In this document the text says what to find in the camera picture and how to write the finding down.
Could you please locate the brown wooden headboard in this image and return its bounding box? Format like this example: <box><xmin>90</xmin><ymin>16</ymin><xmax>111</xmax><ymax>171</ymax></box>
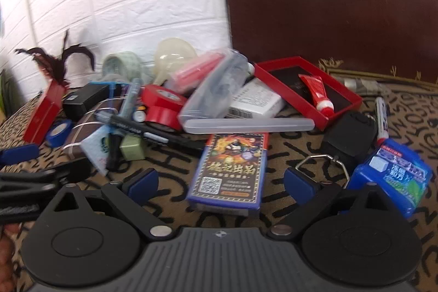
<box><xmin>222</xmin><ymin>0</ymin><xmax>438</xmax><ymax>82</ymax></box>

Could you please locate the white box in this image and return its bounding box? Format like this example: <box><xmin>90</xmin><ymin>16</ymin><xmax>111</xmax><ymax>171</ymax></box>
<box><xmin>227</xmin><ymin>77</ymin><xmax>285</xmax><ymax>120</ymax></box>

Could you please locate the black box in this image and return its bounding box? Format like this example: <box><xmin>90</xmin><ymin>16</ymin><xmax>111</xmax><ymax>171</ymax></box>
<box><xmin>62</xmin><ymin>83</ymin><xmax>115</xmax><ymax>122</ymax></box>

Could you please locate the pink packet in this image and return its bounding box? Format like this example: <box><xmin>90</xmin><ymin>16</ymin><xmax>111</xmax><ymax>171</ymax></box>
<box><xmin>170</xmin><ymin>49</ymin><xmax>234</xmax><ymax>98</ymax></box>

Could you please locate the blue chewing gum pack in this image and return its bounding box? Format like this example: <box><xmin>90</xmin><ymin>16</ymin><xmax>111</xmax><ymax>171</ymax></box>
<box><xmin>348</xmin><ymin>138</ymin><xmax>434</xmax><ymax>219</ymax></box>

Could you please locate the beige funnel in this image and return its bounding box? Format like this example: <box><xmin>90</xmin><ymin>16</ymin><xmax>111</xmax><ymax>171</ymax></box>
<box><xmin>153</xmin><ymin>38</ymin><xmax>198</xmax><ymax>85</ymax></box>

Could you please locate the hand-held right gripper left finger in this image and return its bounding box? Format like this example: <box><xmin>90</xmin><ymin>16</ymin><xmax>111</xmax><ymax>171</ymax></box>
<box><xmin>44</xmin><ymin>168</ymin><xmax>174</xmax><ymax>242</ymax></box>

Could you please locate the red tray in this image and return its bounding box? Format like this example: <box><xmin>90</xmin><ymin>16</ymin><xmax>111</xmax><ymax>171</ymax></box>
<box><xmin>254</xmin><ymin>56</ymin><xmax>364</xmax><ymax>132</ymax></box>

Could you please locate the black clip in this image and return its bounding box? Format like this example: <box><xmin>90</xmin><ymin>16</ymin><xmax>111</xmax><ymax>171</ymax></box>
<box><xmin>107</xmin><ymin>134</ymin><xmax>123</xmax><ymax>172</ymax></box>

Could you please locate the blue playing card box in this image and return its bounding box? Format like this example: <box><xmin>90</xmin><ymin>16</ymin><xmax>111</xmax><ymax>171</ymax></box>
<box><xmin>186</xmin><ymin>132</ymin><xmax>272</xmax><ymax>218</ymax></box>

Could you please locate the red tube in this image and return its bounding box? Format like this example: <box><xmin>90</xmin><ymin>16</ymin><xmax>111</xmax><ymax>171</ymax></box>
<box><xmin>298</xmin><ymin>74</ymin><xmax>336</xmax><ymax>117</ymax></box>

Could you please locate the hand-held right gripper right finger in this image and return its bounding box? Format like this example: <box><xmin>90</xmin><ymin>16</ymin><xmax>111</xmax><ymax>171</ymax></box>
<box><xmin>267</xmin><ymin>167</ymin><xmax>394</xmax><ymax>241</ymax></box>

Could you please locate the clear tape roll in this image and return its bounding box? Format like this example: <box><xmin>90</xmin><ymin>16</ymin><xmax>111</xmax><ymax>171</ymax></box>
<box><xmin>102</xmin><ymin>51</ymin><xmax>145</xmax><ymax>85</ymax></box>

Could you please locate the red box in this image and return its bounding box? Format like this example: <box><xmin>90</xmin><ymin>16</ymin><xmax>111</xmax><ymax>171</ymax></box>
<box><xmin>23</xmin><ymin>79</ymin><xmax>68</xmax><ymax>145</ymax></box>

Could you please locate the person's left hand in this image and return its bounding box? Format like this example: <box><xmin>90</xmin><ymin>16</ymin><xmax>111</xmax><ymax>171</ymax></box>
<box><xmin>0</xmin><ymin>224</ymin><xmax>22</xmax><ymax>291</ymax></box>

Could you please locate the white card packet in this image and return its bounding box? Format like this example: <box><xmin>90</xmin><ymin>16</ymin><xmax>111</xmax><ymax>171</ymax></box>
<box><xmin>81</xmin><ymin>127</ymin><xmax>114</xmax><ymax>176</ymax></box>

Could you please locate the translucent toothbrush case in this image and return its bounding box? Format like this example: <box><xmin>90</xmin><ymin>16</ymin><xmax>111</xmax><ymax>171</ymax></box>
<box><xmin>184</xmin><ymin>117</ymin><xmax>315</xmax><ymax>136</ymax></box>

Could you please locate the clear plastic case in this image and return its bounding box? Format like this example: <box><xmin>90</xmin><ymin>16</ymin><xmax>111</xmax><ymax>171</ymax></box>
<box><xmin>177</xmin><ymin>50</ymin><xmax>249</xmax><ymax>129</ymax></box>

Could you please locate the small green box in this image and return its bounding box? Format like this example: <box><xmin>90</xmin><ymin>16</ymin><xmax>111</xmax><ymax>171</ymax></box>
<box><xmin>119</xmin><ymin>134</ymin><xmax>145</xmax><ymax>161</ymax></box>

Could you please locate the blue tape roll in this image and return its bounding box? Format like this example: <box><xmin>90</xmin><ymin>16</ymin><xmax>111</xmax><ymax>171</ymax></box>
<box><xmin>45</xmin><ymin>119</ymin><xmax>74</xmax><ymax>148</ymax></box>

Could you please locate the letter printed blanket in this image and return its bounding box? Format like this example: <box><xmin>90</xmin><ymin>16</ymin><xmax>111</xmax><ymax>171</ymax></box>
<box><xmin>0</xmin><ymin>59</ymin><xmax>438</xmax><ymax>292</ymax></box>

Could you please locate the black marker pen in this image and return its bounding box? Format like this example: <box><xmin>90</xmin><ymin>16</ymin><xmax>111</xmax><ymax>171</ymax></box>
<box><xmin>97</xmin><ymin>113</ymin><xmax>206</xmax><ymax>156</ymax></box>

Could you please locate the white marker pen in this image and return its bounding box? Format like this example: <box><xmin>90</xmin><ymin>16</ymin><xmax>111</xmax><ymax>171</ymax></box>
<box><xmin>374</xmin><ymin>96</ymin><xmax>390</xmax><ymax>146</ymax></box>

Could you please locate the brown striped box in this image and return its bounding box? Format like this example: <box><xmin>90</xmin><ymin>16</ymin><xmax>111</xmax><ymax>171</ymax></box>
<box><xmin>68</xmin><ymin>100</ymin><xmax>124</xmax><ymax>161</ymax></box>

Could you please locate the dark feather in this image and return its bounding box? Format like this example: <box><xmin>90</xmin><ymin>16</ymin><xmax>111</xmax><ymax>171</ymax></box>
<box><xmin>15</xmin><ymin>30</ymin><xmax>97</xmax><ymax>88</ymax></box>

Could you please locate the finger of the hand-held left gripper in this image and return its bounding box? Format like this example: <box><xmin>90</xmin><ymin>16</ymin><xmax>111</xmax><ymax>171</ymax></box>
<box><xmin>0</xmin><ymin>144</ymin><xmax>39</xmax><ymax>165</ymax></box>
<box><xmin>0</xmin><ymin>157</ymin><xmax>94</xmax><ymax>202</ymax></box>

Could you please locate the metal carabiner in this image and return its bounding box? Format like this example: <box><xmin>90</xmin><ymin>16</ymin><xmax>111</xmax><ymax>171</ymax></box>
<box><xmin>293</xmin><ymin>154</ymin><xmax>350</xmax><ymax>185</ymax></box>

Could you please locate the blue grey marker pen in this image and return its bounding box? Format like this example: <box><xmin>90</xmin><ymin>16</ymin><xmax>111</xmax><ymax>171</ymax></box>
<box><xmin>119</xmin><ymin>77</ymin><xmax>142</xmax><ymax>122</ymax></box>

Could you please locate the silver wrapped object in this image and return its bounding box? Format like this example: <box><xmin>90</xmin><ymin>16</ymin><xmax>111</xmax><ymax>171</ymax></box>
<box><xmin>331</xmin><ymin>74</ymin><xmax>391</xmax><ymax>95</ymax></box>

